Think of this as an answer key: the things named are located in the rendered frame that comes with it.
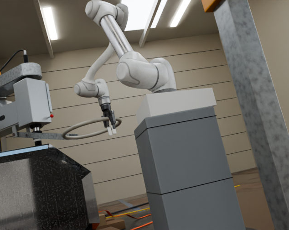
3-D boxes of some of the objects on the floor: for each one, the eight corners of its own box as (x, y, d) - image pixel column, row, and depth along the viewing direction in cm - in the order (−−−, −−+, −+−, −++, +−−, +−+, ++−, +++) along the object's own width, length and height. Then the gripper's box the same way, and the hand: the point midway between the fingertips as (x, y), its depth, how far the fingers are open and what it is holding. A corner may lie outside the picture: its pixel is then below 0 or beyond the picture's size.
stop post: (334, 377, 65) (211, -44, 85) (271, 336, 84) (183, -3, 104) (393, 342, 72) (266, -42, 92) (323, 311, 91) (230, -3, 111)
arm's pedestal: (223, 237, 193) (193, 120, 208) (268, 256, 145) (225, 101, 160) (150, 259, 182) (125, 133, 196) (172, 286, 134) (136, 117, 149)
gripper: (116, 101, 222) (123, 131, 217) (102, 109, 234) (110, 137, 229) (108, 101, 217) (116, 132, 212) (95, 109, 228) (102, 138, 223)
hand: (111, 130), depth 221 cm, fingers closed on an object, 4 cm apart
